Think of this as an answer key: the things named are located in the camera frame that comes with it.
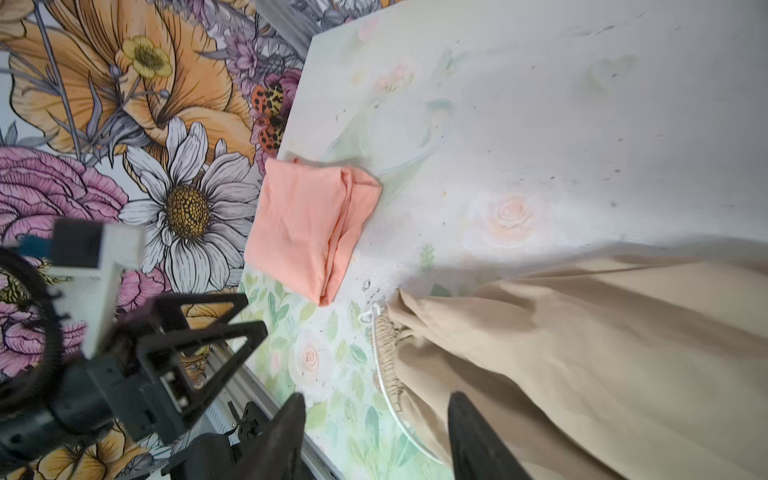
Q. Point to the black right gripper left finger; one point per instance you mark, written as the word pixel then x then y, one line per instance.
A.
pixel 271 449

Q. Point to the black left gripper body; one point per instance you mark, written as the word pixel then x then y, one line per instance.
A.
pixel 137 380

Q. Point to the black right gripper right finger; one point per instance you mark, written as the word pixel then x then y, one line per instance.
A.
pixel 477 451

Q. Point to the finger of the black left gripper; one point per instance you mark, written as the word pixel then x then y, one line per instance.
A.
pixel 172 396
pixel 175 311

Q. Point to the pink graphic t-shirt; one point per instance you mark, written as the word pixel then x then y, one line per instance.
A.
pixel 307 224

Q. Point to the beige drawstring garment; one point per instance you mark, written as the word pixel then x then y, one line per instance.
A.
pixel 613 368

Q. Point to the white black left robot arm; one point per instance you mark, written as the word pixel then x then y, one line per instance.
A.
pixel 209 456

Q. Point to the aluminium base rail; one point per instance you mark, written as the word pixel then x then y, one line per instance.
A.
pixel 244 387

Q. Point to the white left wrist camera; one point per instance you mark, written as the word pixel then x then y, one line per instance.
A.
pixel 91 257

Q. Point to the left aluminium corner post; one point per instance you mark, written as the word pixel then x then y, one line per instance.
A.
pixel 296 28

